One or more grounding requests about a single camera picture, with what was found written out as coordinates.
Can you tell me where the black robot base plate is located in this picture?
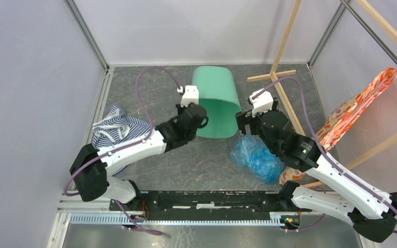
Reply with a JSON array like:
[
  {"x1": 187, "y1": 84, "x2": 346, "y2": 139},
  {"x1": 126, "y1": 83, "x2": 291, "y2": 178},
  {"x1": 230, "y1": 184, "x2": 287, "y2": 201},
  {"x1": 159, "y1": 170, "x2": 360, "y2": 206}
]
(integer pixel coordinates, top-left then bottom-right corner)
[{"x1": 123, "y1": 190, "x2": 300, "y2": 221}]

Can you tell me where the wooden drying rack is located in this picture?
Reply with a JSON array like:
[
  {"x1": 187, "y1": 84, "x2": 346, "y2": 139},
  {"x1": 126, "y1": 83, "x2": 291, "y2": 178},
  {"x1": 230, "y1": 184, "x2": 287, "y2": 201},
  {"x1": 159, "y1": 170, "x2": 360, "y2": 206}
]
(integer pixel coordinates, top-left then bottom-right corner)
[{"x1": 247, "y1": 1, "x2": 397, "y2": 169}]

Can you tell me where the orange floral patterned cloth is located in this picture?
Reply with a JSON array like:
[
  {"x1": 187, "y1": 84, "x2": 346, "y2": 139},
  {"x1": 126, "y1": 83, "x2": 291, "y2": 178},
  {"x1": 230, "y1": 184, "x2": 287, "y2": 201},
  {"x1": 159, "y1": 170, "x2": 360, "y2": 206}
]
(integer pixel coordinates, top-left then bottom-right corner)
[{"x1": 279, "y1": 67, "x2": 397, "y2": 186}]

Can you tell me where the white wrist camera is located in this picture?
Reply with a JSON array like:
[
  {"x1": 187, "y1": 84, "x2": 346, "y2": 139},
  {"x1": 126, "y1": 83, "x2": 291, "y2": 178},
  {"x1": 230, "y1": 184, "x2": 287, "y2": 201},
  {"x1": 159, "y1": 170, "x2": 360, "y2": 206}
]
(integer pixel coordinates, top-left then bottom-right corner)
[
  {"x1": 177, "y1": 85, "x2": 200, "y2": 107},
  {"x1": 248, "y1": 89, "x2": 274, "y2": 117}
]

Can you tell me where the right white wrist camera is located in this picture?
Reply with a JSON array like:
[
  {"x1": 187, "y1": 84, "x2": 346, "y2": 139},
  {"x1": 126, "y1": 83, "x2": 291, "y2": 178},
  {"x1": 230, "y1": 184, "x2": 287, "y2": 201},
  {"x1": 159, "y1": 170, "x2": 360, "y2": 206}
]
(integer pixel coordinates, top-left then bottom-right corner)
[{"x1": 248, "y1": 89, "x2": 274, "y2": 117}]

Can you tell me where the blue plastic trash bag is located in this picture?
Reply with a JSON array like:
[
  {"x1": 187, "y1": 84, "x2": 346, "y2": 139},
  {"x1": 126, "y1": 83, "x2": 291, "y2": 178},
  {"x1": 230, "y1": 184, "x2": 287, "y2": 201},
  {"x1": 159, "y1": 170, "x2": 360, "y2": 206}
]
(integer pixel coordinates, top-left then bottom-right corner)
[{"x1": 230, "y1": 135, "x2": 284, "y2": 183}]

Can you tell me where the metal slotted rail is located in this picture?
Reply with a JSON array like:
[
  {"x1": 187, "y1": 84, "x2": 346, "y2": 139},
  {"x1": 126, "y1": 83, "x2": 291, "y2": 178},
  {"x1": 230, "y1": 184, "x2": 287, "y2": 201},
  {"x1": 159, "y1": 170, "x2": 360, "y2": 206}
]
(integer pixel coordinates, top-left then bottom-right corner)
[{"x1": 69, "y1": 213, "x2": 284, "y2": 227}]

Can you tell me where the green plastic trash bin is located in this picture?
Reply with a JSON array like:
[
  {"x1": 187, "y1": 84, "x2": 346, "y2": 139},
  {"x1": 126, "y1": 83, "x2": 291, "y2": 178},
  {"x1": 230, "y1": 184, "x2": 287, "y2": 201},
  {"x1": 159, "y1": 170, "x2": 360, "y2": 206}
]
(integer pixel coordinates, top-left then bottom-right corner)
[{"x1": 192, "y1": 66, "x2": 241, "y2": 138}]

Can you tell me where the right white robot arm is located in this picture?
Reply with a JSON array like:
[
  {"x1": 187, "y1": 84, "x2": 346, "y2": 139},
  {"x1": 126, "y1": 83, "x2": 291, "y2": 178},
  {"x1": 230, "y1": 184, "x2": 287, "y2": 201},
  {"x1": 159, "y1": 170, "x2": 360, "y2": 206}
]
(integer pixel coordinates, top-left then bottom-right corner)
[{"x1": 235, "y1": 110, "x2": 397, "y2": 243}]

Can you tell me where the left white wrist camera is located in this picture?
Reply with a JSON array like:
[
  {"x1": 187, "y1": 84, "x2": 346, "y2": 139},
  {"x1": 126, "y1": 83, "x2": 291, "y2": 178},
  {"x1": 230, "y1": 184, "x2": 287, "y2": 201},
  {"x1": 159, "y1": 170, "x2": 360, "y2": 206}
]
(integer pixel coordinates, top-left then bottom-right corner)
[{"x1": 177, "y1": 85, "x2": 200, "y2": 107}]

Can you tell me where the blue white striped cloth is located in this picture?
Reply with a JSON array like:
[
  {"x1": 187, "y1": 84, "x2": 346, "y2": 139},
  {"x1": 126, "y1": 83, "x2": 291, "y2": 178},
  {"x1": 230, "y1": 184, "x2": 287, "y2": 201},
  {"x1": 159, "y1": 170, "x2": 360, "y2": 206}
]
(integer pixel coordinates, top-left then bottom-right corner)
[{"x1": 91, "y1": 104, "x2": 150, "y2": 148}]

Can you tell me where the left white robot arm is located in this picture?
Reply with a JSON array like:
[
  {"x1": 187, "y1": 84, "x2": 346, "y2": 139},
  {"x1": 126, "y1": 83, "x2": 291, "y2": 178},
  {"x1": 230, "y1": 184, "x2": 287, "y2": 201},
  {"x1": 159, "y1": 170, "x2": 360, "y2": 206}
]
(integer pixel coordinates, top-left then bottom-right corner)
[{"x1": 70, "y1": 103, "x2": 208, "y2": 211}]

